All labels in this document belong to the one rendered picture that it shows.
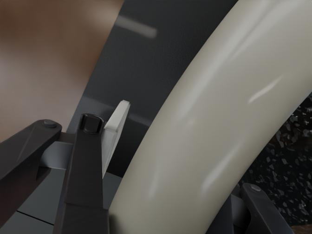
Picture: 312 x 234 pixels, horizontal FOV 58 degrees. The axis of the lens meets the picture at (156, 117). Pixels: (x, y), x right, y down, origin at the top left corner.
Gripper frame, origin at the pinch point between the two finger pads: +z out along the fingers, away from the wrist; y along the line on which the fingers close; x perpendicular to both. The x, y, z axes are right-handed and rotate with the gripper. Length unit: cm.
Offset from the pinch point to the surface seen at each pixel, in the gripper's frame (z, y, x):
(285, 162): 8.7, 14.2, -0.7
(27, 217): 51, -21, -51
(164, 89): 87, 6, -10
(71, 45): 92, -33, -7
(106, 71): 89, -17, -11
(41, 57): 93, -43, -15
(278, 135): 9.4, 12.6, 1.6
